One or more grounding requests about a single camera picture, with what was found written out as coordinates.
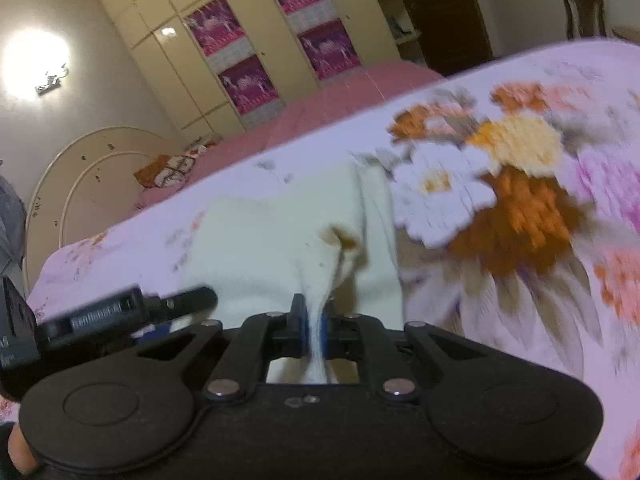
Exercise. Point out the cream white small cloth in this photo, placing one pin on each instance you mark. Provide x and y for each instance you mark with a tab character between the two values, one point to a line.
270	240

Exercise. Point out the grey cloth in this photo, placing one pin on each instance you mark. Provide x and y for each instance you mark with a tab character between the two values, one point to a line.
11	220

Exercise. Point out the cream open shelf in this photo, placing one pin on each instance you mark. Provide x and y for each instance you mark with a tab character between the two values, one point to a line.
395	15

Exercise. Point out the person's left hand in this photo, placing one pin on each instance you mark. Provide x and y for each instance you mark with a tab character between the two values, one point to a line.
22	452

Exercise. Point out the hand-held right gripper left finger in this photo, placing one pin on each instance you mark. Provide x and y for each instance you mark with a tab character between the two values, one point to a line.
300	329

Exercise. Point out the wall lamp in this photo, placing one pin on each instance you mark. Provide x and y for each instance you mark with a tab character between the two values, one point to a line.
50	80

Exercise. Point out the orange patterned pillow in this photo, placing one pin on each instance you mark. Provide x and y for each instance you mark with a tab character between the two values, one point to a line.
167	167

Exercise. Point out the dark wooden chair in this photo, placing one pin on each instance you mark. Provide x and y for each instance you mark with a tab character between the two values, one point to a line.
582	10

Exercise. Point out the cream wardrobe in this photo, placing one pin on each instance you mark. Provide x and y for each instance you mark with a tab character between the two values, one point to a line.
150	40

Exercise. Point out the floral printed blanket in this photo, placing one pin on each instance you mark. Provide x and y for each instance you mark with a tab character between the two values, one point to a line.
525	240

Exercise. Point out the cream curved headboard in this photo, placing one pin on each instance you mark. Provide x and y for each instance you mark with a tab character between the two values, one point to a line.
90	180

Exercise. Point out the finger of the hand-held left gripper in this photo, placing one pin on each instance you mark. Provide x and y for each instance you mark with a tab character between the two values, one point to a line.
185	301

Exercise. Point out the pink bedspread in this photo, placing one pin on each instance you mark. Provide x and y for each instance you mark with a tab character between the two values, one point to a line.
310	110

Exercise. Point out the dark wooden door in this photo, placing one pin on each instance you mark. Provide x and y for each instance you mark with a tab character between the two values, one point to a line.
440	15

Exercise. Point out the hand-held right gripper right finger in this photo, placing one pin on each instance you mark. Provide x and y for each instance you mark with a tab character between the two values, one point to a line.
324	334

